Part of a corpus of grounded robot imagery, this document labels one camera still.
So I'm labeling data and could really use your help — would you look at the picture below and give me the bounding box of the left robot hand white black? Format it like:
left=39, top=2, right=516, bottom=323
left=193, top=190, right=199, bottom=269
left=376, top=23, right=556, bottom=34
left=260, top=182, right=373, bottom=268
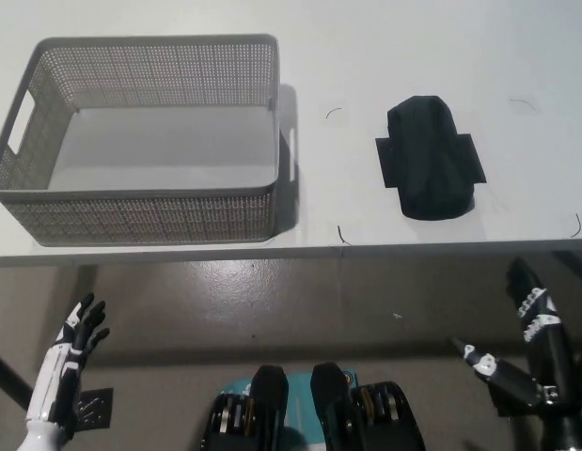
left=24, top=291, right=111, bottom=431

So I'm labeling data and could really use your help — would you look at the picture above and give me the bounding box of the right robot hand black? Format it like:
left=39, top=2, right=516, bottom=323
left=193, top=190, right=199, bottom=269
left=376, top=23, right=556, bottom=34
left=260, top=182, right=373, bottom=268
left=448, top=257, right=579, bottom=411

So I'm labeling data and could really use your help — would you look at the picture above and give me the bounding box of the black fabric pencil case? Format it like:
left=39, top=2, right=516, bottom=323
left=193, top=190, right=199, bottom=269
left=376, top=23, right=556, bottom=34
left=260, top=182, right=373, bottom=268
left=386, top=95, right=476, bottom=221

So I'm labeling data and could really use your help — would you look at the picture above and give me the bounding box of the dark metal table leg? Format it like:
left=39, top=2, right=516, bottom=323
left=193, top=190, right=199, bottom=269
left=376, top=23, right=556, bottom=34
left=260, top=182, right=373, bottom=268
left=0, top=348, right=33, bottom=412

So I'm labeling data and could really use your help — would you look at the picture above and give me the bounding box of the grey perforated plastic basket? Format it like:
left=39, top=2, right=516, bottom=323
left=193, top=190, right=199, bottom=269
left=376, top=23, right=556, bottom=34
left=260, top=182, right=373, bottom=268
left=0, top=32, right=283, bottom=248

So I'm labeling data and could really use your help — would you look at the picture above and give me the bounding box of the black tape cross marker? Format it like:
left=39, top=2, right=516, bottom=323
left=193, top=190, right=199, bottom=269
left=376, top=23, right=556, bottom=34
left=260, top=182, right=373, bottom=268
left=374, top=132, right=488, bottom=190

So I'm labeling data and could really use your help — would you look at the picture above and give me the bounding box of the dark table frame bar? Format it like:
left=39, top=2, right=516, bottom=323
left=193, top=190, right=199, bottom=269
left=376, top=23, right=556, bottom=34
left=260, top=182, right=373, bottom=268
left=551, top=250, right=582, bottom=284

